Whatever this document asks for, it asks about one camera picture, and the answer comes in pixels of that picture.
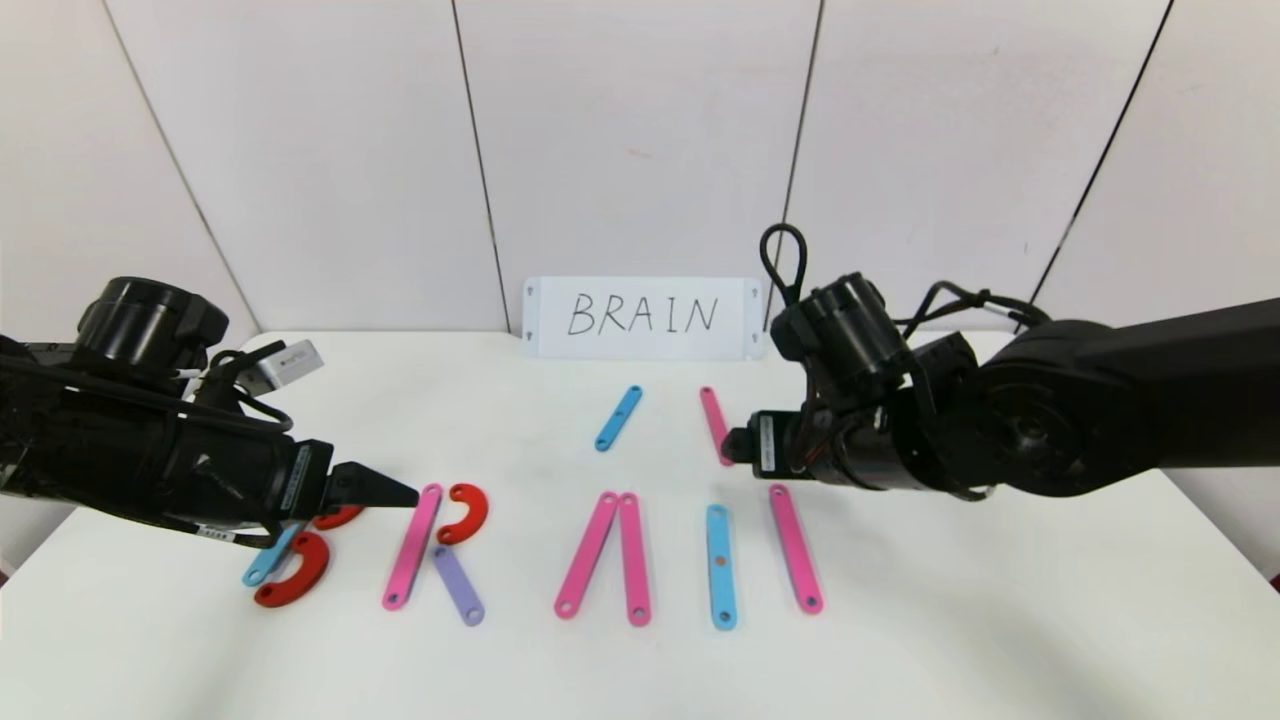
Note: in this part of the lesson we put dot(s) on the thin dark pink bar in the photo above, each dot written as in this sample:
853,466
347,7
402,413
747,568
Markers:
714,420

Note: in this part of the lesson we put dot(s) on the small red C piece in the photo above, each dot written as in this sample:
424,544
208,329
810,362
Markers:
475,505

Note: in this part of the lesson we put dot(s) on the medium red C piece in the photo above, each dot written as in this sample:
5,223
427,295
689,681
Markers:
340,518

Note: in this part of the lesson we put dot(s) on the long blue bar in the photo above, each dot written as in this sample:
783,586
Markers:
265,560

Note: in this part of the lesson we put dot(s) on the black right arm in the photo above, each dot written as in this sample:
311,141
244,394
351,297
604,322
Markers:
1100,400

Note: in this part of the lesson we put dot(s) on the short purple bar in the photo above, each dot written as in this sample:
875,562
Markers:
458,585

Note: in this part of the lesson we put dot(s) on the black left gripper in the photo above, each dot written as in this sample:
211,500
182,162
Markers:
303,478

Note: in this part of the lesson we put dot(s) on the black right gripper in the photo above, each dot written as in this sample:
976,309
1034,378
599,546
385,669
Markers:
766,441

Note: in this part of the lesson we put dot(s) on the large red C piece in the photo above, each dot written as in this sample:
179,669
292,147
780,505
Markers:
318,575

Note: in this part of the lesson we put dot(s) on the long pink bar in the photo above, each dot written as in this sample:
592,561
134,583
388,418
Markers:
410,550
795,550
587,554
633,558

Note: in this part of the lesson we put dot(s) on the blue bar with orange underside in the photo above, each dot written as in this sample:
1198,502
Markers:
720,540

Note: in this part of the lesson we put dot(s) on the white BRAIN sign card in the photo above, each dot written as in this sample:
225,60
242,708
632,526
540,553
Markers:
735,320

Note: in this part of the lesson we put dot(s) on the short blue bar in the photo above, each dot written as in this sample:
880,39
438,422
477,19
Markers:
620,418

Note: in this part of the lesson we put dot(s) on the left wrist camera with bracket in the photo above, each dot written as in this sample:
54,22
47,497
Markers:
290,362

